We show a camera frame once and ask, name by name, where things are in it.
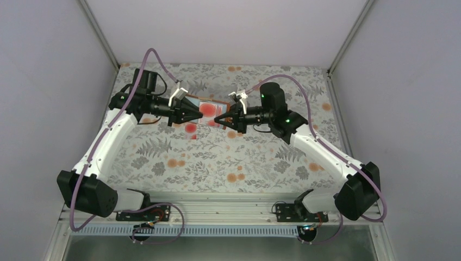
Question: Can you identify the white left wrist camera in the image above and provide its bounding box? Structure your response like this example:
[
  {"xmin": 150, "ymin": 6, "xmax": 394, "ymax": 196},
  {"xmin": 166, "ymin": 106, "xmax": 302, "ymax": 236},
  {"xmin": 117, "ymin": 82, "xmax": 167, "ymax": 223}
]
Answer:
[{"xmin": 168, "ymin": 80, "xmax": 189, "ymax": 107}]

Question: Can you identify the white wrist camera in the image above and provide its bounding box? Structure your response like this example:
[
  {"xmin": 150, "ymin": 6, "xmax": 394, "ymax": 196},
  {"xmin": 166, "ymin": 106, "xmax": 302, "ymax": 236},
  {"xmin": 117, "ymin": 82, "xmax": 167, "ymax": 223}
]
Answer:
[
  {"xmin": 168, "ymin": 80, "xmax": 189, "ymax": 107},
  {"xmin": 228, "ymin": 90, "xmax": 248, "ymax": 115}
]

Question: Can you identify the brown leather card holder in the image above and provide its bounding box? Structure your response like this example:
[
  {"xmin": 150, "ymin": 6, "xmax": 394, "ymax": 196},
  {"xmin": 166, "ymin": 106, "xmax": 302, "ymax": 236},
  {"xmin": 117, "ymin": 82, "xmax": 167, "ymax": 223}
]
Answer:
[{"xmin": 185, "ymin": 95, "xmax": 231, "ymax": 129}]

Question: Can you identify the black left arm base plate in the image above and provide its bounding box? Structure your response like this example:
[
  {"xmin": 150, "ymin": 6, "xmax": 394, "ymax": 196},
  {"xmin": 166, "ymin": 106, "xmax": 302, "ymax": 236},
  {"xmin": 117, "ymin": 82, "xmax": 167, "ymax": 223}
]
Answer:
[{"xmin": 116, "ymin": 206, "xmax": 171, "ymax": 222}]

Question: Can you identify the left aluminium corner post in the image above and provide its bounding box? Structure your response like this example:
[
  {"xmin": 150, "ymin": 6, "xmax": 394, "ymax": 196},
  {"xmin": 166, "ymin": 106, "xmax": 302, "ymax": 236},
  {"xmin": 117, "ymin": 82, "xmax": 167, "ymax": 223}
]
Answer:
[{"xmin": 77, "ymin": 0, "xmax": 120, "ymax": 71}]

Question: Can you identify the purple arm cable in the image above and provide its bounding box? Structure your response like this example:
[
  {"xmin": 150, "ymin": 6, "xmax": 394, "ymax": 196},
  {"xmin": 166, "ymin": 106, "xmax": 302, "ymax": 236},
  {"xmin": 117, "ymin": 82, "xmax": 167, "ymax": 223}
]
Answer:
[
  {"xmin": 69, "ymin": 48, "xmax": 185, "ymax": 246},
  {"xmin": 245, "ymin": 74, "xmax": 388, "ymax": 246}
]

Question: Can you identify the aluminium mounting rail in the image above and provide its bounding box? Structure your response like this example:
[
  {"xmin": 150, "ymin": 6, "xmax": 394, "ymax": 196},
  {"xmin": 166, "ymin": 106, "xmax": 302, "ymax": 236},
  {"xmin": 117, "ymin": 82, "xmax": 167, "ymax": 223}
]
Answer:
[{"xmin": 59, "ymin": 191, "xmax": 383, "ymax": 226}]

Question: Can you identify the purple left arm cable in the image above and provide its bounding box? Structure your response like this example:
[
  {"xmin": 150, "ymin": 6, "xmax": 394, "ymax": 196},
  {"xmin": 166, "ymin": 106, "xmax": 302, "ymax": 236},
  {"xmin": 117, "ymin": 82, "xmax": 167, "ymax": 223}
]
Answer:
[{"xmin": 69, "ymin": 48, "xmax": 185, "ymax": 246}]

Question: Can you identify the aluminium corner frame post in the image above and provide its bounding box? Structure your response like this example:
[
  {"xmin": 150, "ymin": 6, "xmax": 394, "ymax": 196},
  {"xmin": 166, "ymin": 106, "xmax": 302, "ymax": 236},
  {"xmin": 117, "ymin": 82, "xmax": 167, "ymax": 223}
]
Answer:
[{"xmin": 327, "ymin": 0, "xmax": 375, "ymax": 78}]

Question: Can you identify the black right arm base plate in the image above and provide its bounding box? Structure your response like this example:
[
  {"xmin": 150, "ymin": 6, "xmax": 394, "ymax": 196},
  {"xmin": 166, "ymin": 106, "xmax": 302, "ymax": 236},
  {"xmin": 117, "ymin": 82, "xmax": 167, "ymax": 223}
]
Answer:
[{"xmin": 271, "ymin": 201, "xmax": 329, "ymax": 223}]

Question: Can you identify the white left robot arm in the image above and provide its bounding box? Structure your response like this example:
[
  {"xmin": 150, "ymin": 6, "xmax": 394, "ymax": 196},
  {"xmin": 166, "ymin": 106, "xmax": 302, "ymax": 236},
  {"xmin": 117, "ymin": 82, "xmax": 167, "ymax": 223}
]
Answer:
[{"xmin": 57, "ymin": 69, "xmax": 203, "ymax": 218}]

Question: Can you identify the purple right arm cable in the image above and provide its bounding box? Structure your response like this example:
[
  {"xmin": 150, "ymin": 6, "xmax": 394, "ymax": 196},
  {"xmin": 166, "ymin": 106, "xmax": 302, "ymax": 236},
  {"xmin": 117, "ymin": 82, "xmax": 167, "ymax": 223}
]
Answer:
[{"xmin": 245, "ymin": 74, "xmax": 388, "ymax": 246}]

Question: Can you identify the blue slotted cable duct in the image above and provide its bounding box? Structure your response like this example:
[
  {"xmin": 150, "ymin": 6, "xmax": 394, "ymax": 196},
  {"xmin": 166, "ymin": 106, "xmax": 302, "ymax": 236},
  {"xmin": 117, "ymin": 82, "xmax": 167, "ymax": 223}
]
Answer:
[{"xmin": 75, "ymin": 224, "xmax": 298, "ymax": 238}]

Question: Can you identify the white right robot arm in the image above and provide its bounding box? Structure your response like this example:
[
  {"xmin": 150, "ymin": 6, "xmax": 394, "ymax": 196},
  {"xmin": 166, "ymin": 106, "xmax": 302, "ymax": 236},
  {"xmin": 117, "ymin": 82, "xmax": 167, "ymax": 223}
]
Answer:
[{"xmin": 214, "ymin": 82, "xmax": 380, "ymax": 221}]

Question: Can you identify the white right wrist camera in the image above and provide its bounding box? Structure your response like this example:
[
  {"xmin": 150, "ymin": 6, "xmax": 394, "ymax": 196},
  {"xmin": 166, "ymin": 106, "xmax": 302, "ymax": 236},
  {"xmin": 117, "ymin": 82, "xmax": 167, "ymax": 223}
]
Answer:
[{"xmin": 228, "ymin": 90, "xmax": 248, "ymax": 115}]

